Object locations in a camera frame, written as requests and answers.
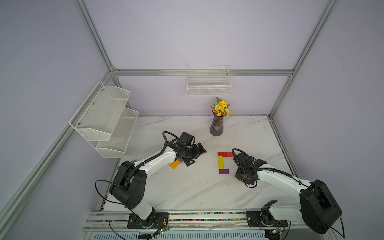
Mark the lower white mesh shelf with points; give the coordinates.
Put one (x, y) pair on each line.
(116, 147)

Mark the white wire wall basket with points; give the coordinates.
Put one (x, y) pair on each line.
(209, 80)

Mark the orange block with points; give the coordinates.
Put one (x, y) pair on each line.
(174, 164)

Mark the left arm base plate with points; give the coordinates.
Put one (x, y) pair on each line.
(147, 221)

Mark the aluminium front rail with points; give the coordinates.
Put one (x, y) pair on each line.
(180, 220)

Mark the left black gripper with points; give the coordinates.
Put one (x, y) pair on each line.
(197, 154)

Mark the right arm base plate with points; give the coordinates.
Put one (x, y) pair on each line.
(259, 219)

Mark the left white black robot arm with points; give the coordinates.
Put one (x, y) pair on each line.
(128, 186)

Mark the upper white mesh shelf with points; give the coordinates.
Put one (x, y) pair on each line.
(96, 119)

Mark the white mesh shelf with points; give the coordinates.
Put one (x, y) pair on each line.
(96, 119)
(116, 147)

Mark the lime yellow long block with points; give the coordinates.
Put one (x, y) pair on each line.
(220, 162)

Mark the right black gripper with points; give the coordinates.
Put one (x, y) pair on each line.
(237, 174)

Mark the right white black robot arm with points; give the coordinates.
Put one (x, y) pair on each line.
(316, 206)

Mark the dark purple block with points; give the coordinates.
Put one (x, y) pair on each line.
(224, 171)

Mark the dark glass vase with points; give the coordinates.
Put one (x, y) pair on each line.
(217, 126)

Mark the yellow flower bouquet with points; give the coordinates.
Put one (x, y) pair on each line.
(220, 108)

